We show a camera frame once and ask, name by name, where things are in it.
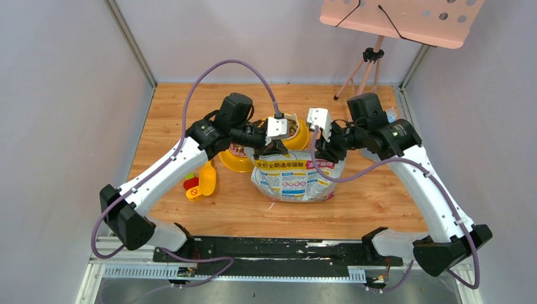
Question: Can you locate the yellow toy block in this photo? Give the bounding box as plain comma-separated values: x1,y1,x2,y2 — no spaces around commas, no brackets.
186,186,204,201

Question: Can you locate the yellow plastic scoop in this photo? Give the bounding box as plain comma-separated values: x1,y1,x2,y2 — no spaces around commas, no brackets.
199,161,217,196

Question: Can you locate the red toy block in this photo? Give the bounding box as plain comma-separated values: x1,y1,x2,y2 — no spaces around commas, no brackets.
182,173,199,190

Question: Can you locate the purple cable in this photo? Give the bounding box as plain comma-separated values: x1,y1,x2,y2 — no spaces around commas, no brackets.
90,59,282,289
309,125,481,293

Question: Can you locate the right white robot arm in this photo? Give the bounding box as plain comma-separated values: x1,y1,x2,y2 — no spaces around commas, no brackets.
306,93,492,277

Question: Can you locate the pink music stand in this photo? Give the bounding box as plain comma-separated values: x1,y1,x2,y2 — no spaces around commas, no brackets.
320,0,484,94

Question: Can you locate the yellow double pet feeder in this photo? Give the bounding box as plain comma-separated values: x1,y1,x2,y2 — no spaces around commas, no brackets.
218,114,309,173

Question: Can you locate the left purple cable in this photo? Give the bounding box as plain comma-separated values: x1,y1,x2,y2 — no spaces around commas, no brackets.
90,59,282,289

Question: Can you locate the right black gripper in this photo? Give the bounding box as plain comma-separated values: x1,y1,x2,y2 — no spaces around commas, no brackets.
313,121,367,163

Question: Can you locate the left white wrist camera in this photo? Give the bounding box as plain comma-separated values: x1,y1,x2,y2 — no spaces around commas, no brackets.
267,117,289,140

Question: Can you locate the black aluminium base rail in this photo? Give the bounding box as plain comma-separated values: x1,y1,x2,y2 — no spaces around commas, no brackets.
103,236,407,287

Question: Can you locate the pink bowl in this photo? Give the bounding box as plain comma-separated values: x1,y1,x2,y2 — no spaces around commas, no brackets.
229,143,247,158

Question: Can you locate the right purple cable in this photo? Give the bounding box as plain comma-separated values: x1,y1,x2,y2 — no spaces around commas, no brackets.
309,125,481,293

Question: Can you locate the pet food bag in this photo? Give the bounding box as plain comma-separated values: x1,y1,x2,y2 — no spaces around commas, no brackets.
248,150,336,203

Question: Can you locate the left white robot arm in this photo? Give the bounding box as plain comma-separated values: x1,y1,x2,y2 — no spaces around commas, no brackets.
98,93,289,262

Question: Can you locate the pet food kibble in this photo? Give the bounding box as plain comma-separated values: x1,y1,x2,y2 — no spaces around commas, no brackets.
229,118,298,157

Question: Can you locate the cream bowl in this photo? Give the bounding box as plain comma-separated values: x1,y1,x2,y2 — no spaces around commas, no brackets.
280,114,299,139

